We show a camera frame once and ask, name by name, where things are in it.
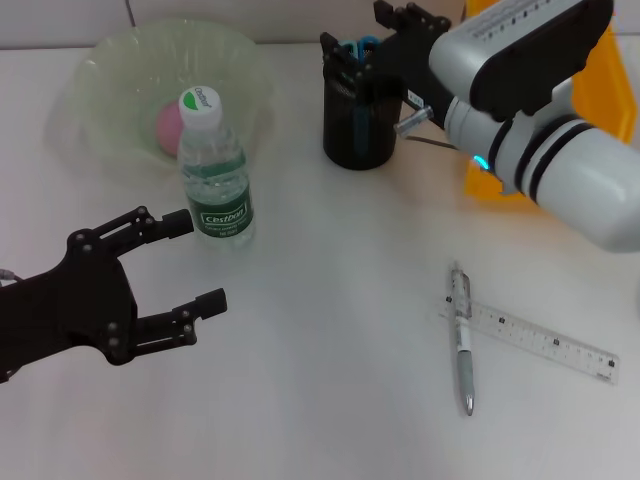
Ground yellow plastic bin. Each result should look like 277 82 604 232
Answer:
462 0 639 200

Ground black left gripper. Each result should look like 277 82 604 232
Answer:
0 204 229 385

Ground clear plastic ruler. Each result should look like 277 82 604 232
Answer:
438 294 620 386

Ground pink peach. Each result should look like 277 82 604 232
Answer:
154 99 183 160

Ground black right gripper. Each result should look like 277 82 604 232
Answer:
319 0 455 130

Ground pale green glass fruit plate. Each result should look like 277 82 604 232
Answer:
74 18 276 174

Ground right arm cable silver plugs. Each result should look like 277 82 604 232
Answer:
394 105 460 151

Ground white grey ballpoint pen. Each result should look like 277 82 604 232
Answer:
451 259 475 418

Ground black mesh pen holder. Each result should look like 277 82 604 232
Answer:
322 41 407 171

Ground clear water bottle green label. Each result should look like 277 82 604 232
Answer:
177 85 257 250

